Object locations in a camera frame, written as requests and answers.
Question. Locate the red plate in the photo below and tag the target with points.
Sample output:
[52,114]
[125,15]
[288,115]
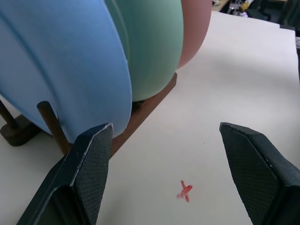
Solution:
[194,30]

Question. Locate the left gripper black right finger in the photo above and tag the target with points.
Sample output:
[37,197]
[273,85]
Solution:
[262,178]

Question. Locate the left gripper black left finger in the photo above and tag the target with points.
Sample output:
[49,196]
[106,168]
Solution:
[89,168]

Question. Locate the red cross mark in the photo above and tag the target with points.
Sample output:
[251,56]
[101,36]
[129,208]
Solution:
[185,191]

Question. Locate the wooden dish rack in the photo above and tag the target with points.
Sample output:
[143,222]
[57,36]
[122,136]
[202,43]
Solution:
[145,110]

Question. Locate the green plate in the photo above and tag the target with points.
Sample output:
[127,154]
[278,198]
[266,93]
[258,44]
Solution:
[154,47]

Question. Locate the blue plate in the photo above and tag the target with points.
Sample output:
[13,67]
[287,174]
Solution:
[65,65]

